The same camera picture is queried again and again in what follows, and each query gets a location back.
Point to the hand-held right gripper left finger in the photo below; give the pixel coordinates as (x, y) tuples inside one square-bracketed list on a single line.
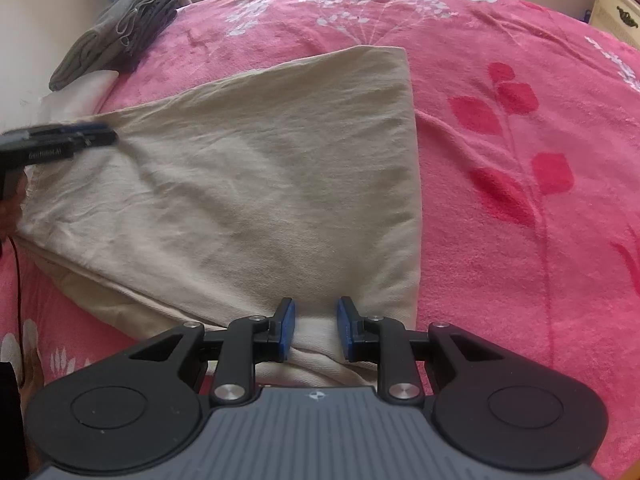
[(287, 330)]

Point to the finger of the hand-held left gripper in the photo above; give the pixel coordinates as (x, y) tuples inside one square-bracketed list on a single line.
[(92, 126), (100, 138)]

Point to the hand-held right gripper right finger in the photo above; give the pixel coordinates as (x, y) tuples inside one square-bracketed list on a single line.
[(346, 330)]

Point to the dark grey garment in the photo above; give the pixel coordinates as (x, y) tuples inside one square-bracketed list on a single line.
[(155, 15)]

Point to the beige pants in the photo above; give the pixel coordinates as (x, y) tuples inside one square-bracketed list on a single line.
[(250, 185)]

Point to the person's left hand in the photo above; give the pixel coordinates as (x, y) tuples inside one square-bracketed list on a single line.
[(12, 210)]

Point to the white pillow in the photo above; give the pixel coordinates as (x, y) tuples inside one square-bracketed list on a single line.
[(75, 100)]

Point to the pink floral blanket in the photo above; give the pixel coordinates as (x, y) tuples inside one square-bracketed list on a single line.
[(500, 235)]

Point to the cream nightstand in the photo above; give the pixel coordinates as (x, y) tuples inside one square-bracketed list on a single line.
[(615, 10)]

